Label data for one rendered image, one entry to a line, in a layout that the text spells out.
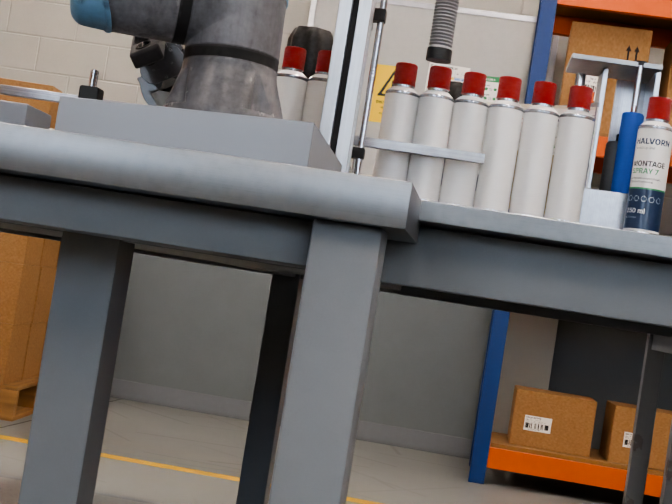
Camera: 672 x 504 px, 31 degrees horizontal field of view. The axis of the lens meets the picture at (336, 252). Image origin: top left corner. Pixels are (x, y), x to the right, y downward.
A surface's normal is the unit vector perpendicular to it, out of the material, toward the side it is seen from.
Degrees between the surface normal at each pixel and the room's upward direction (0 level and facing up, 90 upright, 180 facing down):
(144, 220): 90
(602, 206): 90
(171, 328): 90
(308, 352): 90
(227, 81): 70
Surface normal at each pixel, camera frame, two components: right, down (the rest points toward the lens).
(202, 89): -0.28, -0.40
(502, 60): -0.11, -0.05
